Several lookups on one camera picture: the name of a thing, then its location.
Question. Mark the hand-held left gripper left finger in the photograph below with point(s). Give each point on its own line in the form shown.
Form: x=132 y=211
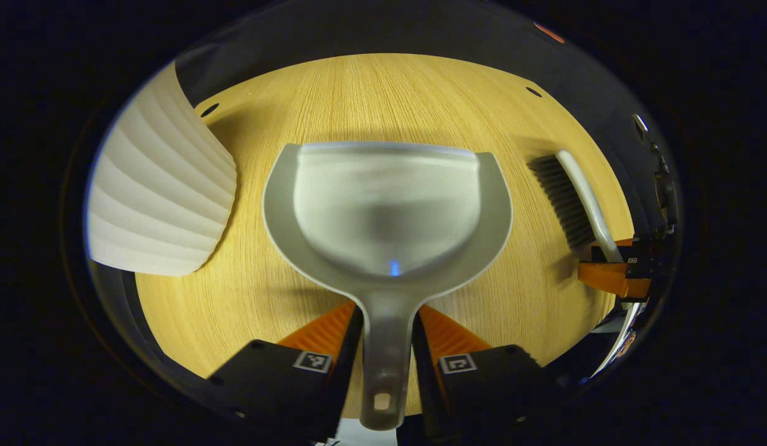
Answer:
x=349 y=345

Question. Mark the small white broom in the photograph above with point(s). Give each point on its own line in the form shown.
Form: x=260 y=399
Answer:
x=563 y=198

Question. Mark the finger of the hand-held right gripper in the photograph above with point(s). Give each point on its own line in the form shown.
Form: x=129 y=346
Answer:
x=649 y=246
x=640 y=267

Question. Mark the wooden desktop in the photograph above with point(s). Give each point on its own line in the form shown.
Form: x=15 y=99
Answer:
x=253 y=310

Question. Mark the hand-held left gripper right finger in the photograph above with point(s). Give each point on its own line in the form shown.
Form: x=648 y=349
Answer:
x=423 y=359

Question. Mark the white plastic dustpan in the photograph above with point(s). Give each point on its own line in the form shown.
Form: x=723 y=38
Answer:
x=389 y=204

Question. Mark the white ribbed garbage bin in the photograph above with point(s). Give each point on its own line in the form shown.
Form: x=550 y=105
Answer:
x=160 y=186

